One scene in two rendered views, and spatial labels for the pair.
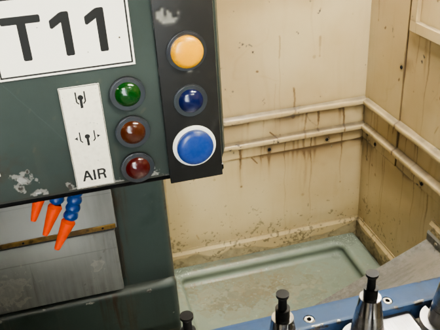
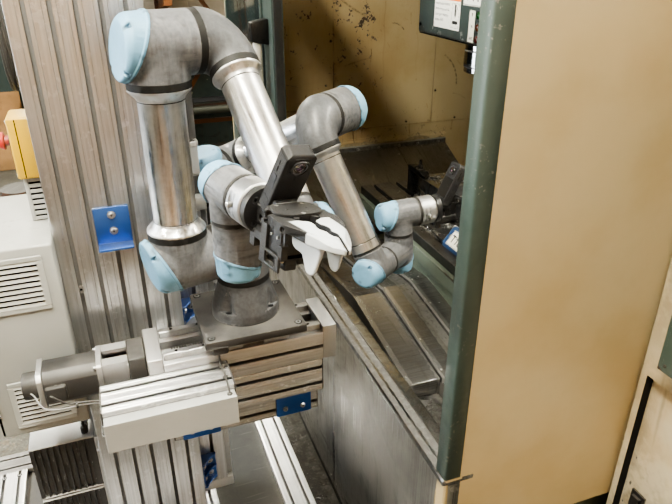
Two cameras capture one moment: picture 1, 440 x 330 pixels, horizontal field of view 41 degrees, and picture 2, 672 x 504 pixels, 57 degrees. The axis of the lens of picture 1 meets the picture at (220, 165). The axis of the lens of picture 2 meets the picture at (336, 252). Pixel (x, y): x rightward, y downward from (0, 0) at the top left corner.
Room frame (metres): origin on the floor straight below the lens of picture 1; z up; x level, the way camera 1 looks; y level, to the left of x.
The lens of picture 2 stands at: (-0.19, -1.71, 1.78)
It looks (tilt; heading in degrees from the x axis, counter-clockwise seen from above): 26 degrees down; 83
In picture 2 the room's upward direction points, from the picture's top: straight up
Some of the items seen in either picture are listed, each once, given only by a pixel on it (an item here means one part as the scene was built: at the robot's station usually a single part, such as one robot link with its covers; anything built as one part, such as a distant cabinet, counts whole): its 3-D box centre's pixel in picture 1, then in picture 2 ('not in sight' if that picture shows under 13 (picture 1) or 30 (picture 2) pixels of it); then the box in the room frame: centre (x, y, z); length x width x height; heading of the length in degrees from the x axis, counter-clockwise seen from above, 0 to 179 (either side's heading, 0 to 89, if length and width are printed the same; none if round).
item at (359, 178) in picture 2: not in sight; (394, 190); (0.41, 1.00, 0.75); 0.89 x 0.67 x 0.26; 13
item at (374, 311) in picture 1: (368, 317); not in sight; (0.53, -0.17, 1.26); 0.04 x 0.04 x 0.07
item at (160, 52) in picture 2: not in sight; (169, 161); (-0.37, -0.54, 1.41); 0.15 x 0.12 x 0.55; 28
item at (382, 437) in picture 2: not in sight; (308, 356); (-0.06, 0.21, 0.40); 2.08 x 0.07 x 0.80; 103
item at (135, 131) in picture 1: (133, 131); not in sight; (0.42, 0.07, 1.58); 0.02 x 0.01 x 0.02; 103
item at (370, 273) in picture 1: (371, 285); not in sight; (0.53, -0.17, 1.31); 0.02 x 0.02 x 0.03
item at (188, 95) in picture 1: (190, 100); not in sight; (0.43, 0.02, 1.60); 0.02 x 0.01 x 0.02; 103
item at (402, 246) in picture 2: not in sight; (395, 252); (0.14, -0.27, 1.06); 0.11 x 0.08 x 0.11; 50
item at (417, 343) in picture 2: not in sight; (394, 302); (0.22, 0.07, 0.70); 0.90 x 0.30 x 0.16; 103
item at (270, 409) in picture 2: not in sight; (244, 399); (-0.27, -0.46, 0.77); 0.36 x 0.10 x 0.09; 14
